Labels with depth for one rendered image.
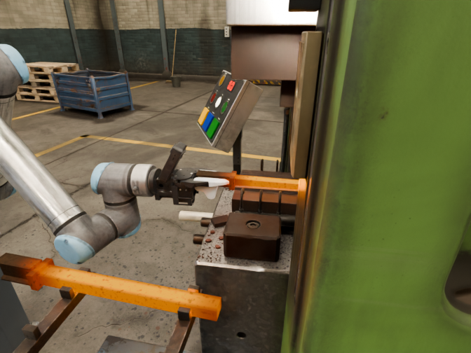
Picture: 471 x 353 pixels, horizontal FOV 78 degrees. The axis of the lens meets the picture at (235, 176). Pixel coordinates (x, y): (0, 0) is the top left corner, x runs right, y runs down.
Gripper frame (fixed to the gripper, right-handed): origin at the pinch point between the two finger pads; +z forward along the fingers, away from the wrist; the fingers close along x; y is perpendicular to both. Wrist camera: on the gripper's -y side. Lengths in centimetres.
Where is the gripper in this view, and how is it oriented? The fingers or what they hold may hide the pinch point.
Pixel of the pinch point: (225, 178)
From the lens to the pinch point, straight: 77.1
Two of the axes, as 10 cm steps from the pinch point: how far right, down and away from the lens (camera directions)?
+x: -1.5, 4.4, -8.8
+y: 0.2, 8.9, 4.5
